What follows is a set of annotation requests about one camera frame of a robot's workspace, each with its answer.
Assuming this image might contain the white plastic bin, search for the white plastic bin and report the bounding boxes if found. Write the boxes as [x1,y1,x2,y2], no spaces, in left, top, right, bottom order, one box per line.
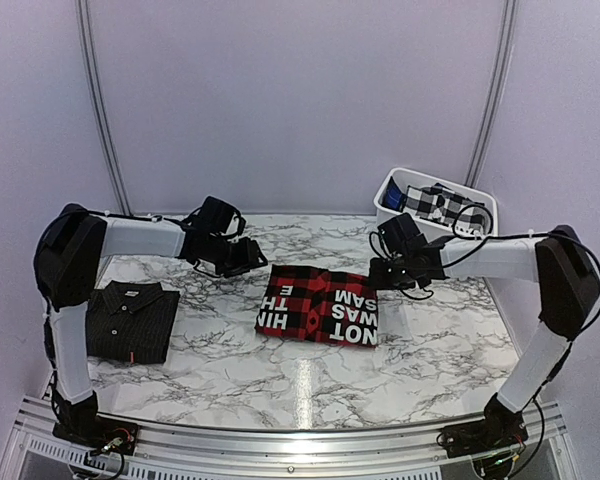
[374,167,499,240]

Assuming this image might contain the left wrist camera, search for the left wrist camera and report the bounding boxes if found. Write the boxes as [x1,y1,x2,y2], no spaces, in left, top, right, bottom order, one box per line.
[193,196,246,239]

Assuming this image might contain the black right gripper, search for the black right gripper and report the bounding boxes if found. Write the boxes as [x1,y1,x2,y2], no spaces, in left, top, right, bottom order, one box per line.
[367,256,415,291]

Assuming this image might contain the wall corner profile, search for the wall corner profile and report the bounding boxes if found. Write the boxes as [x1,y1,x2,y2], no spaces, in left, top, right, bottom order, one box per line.
[75,0,132,215]
[464,0,519,188]

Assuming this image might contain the black white plaid shirt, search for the black white plaid shirt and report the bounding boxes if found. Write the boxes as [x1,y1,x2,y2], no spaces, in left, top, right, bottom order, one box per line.
[403,183,491,233]

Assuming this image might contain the blue folded garment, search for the blue folded garment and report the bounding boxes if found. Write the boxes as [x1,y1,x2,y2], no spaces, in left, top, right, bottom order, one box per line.
[381,179,405,212]

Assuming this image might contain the red black plaid shirt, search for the red black plaid shirt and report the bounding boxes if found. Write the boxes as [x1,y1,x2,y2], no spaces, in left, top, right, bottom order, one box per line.
[254,265,379,349]

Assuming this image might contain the left wall corner profile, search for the left wall corner profile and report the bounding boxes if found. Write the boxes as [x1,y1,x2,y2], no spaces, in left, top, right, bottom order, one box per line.
[75,0,132,215]

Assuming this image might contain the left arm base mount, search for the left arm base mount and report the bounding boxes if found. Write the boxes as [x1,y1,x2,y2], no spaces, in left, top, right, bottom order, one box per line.
[52,416,140,479]

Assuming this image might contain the right wall corner profile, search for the right wall corner profile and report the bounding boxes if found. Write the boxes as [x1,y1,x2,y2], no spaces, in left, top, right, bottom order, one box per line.
[464,0,519,188]

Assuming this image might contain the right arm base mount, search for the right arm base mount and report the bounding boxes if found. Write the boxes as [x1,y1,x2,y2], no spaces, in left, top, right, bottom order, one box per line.
[436,419,529,479]

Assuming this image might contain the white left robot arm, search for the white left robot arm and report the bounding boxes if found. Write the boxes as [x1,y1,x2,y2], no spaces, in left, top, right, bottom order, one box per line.
[33,197,268,445]

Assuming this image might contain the aluminium front frame rail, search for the aluminium front frame rail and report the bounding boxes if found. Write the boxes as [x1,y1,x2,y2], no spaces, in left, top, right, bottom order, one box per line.
[0,397,581,479]

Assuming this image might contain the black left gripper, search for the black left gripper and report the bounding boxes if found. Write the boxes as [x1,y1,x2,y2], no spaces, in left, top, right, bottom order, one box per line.
[205,235,268,278]

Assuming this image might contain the black pinstripe folded shirt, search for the black pinstripe folded shirt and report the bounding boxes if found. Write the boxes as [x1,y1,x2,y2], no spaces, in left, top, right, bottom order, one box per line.
[86,281,180,365]

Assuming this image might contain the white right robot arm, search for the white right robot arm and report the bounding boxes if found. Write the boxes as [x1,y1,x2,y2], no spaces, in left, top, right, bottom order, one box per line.
[369,218,600,448]

